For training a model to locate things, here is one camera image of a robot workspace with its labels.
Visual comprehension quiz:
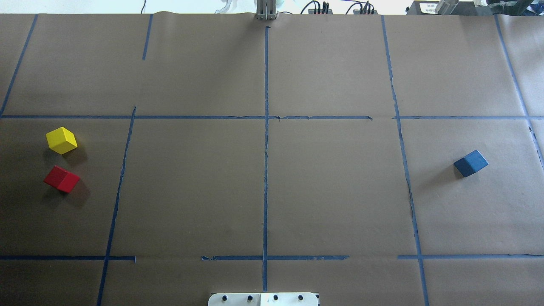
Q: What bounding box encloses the blue wooden block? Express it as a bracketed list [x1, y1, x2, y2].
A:
[453, 150, 489, 178]

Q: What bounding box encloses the yellow wooden block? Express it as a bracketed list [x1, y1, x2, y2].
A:
[46, 127, 78, 155]

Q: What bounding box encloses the red wooden block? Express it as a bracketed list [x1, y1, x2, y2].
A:
[43, 165, 80, 193]

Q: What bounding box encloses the black power strip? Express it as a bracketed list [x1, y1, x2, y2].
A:
[304, 0, 333, 15]
[350, 1, 377, 15]

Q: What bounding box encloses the aluminium frame post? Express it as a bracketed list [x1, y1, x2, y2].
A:
[255, 0, 278, 20]

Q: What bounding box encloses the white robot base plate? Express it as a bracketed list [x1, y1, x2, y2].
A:
[207, 292, 320, 306]

